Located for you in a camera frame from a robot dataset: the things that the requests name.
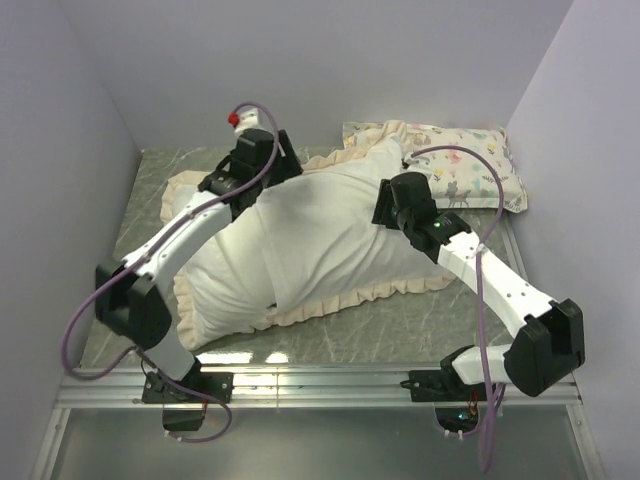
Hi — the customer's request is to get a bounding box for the grey pillowcase with cream ruffle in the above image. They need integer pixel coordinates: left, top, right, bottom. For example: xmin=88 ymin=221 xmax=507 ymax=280
xmin=158 ymin=119 xmax=459 ymax=351

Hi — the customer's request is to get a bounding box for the white pillow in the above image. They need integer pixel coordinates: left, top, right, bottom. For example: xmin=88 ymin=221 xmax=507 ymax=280
xmin=169 ymin=137 xmax=449 ymax=337

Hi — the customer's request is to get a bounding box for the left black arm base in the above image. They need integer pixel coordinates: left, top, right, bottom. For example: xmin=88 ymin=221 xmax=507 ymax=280
xmin=141 ymin=372 xmax=234 ymax=443

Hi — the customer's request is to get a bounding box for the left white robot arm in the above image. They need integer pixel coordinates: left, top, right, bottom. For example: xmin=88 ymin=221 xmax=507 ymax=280
xmin=95 ymin=128 xmax=302 ymax=402

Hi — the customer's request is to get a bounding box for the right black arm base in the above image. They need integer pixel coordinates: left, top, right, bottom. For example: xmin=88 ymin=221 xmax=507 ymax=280
xmin=399 ymin=349 xmax=500 ymax=434

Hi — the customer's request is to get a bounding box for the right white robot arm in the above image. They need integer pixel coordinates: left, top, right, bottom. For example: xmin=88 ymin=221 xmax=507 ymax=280
xmin=372 ymin=172 xmax=585 ymax=401

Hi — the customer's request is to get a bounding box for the floral patterned pillow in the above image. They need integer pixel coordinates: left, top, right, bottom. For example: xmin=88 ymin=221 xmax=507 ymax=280
xmin=342 ymin=120 xmax=528 ymax=213

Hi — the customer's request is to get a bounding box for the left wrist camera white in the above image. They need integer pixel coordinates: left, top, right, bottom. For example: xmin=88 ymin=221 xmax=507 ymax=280
xmin=227 ymin=109 xmax=265 ymax=137

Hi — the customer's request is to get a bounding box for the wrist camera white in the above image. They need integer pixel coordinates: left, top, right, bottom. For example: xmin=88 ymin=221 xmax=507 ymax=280
xmin=402 ymin=154 xmax=433 ymax=177
xmin=227 ymin=109 xmax=265 ymax=137

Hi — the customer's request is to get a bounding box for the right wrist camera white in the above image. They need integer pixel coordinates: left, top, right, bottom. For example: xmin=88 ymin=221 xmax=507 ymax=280
xmin=402 ymin=154 xmax=433 ymax=177

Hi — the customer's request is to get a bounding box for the aluminium front rail frame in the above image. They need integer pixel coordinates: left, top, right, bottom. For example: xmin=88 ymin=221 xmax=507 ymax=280
xmin=32 ymin=364 xmax=606 ymax=479

